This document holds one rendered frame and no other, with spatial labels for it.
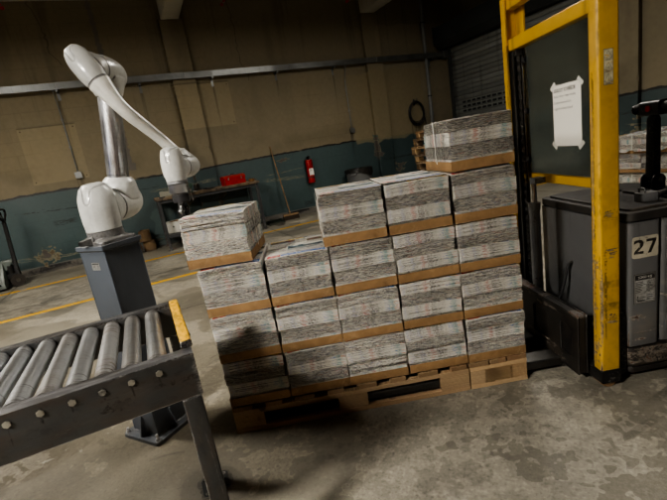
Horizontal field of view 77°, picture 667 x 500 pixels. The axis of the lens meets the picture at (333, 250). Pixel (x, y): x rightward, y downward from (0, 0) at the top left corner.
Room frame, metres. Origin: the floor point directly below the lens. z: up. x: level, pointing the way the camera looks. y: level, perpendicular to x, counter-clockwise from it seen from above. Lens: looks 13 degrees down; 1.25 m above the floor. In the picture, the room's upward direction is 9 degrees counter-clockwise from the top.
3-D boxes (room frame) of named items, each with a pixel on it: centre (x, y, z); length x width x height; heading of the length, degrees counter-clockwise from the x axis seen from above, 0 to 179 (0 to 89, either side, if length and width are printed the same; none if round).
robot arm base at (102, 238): (1.96, 1.05, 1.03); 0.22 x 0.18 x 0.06; 150
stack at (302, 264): (2.00, 0.03, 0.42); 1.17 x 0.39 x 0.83; 92
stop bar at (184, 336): (1.26, 0.51, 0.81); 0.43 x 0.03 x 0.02; 23
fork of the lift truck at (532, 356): (1.91, -0.52, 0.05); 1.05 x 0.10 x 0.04; 92
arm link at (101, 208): (1.99, 1.03, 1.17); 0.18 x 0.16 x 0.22; 175
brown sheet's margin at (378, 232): (2.01, -0.10, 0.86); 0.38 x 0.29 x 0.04; 2
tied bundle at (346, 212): (2.01, -0.10, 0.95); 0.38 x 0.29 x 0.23; 2
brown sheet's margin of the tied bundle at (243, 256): (1.88, 0.49, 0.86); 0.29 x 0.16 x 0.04; 89
